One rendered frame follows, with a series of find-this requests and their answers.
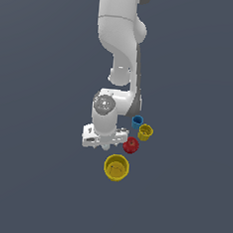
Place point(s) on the red apple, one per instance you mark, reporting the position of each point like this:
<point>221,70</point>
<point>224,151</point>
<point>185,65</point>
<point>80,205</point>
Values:
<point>131,145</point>

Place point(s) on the large yellow cup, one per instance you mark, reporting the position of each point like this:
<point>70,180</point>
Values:
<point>116,167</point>

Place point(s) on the small yellow cup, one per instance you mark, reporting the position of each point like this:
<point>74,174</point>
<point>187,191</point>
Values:
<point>145,132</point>

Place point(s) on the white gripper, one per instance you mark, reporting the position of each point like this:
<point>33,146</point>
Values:
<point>96,138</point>

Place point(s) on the blue cup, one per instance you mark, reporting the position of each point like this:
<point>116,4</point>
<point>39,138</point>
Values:
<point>137,121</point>

